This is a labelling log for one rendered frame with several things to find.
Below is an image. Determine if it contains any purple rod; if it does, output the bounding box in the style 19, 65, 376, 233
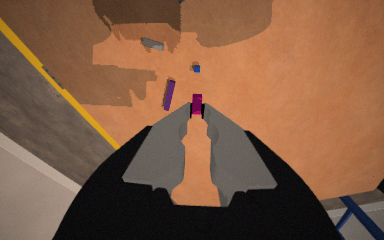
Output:
164, 80, 176, 111

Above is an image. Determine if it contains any small blue cube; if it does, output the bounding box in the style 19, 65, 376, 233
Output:
194, 65, 200, 73

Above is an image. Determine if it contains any magenta block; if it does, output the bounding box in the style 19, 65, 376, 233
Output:
192, 94, 202, 115

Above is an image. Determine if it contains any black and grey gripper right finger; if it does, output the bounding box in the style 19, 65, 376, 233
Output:
201, 103, 342, 240

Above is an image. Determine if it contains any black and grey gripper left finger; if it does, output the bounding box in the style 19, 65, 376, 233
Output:
52, 102, 192, 240

